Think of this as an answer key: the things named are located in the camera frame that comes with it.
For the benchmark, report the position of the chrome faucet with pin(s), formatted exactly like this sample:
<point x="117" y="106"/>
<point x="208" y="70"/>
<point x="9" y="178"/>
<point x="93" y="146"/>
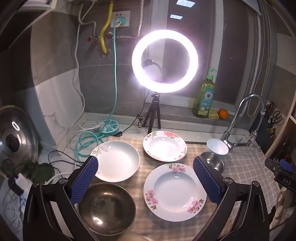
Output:
<point x="233" y="119"/>

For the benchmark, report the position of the round teal power strip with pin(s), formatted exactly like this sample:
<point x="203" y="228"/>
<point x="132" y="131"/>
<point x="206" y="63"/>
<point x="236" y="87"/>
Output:
<point x="111" y="126"/>

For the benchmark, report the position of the black scissors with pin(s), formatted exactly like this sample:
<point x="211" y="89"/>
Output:
<point x="276" y="115"/>

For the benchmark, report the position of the small peony print plate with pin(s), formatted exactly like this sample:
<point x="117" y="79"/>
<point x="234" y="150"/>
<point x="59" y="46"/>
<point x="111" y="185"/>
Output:
<point x="164" y="146"/>

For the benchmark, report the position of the large pink blossom plate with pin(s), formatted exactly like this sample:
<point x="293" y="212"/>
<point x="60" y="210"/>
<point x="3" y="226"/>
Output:
<point x="175" y="192"/>

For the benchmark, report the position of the white water heater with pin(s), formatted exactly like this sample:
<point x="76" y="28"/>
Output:
<point x="34" y="4"/>

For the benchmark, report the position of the plain steel bowl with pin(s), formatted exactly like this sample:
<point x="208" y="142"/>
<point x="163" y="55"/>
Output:
<point x="106" y="208"/>

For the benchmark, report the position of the steel pot lid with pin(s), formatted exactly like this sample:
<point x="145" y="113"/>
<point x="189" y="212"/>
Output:
<point x="20" y="129"/>

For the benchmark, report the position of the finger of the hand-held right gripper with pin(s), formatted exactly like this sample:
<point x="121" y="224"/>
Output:
<point x="285" y="165"/>

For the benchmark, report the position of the steel bowl with red outside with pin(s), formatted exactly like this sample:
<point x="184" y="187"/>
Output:
<point x="214" y="161"/>

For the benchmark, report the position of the yellow sponge cloth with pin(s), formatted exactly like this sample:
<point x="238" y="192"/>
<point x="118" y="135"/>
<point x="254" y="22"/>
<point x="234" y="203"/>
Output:
<point x="213" y="114"/>

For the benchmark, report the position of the person's right forearm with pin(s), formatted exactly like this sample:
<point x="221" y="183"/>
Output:
<point x="282" y="204"/>

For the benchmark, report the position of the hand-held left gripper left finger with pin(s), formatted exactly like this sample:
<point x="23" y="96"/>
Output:
<point x="85" y="178"/>

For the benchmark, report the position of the dark glass window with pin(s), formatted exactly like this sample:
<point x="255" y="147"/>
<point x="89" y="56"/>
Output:
<point x="208" y="46"/>

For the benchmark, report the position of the green dish soap bottle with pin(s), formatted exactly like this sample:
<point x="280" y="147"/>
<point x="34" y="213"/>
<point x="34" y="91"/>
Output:
<point x="204" y="99"/>

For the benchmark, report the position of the plaid tablecloth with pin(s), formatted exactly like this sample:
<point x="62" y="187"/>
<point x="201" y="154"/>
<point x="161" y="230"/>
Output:
<point x="242" y="166"/>

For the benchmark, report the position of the white power adapter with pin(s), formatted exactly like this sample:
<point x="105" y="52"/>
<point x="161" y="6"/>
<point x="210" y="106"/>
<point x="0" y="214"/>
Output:
<point x="23" y="182"/>

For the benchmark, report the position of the light blue bowl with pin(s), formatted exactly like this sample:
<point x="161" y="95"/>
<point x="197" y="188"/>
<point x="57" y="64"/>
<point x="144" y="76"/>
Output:
<point x="216" y="147"/>

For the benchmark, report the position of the orange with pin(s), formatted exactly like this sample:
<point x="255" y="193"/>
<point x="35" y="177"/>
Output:
<point x="223" y="113"/>

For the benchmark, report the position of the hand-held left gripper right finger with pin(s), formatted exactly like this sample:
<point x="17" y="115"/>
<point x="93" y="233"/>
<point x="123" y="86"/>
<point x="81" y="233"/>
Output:
<point x="208" y="178"/>

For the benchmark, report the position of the dark green round object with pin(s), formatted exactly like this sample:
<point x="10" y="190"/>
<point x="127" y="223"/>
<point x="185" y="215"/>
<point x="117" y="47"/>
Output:
<point x="40" y="173"/>

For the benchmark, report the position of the white plate with leaf print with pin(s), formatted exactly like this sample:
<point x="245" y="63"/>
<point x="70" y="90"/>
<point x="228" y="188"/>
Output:
<point x="118" y="162"/>

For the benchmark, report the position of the small chrome sink post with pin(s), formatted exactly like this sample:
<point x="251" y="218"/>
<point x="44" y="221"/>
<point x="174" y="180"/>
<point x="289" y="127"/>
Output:
<point x="249" y="142"/>

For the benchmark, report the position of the black tripod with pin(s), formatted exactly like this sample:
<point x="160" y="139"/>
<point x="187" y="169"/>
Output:
<point x="151" y="111"/>

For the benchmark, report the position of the white wall socket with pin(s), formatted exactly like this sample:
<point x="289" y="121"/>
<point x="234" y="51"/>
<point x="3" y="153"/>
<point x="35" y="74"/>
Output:
<point x="124" y="15"/>

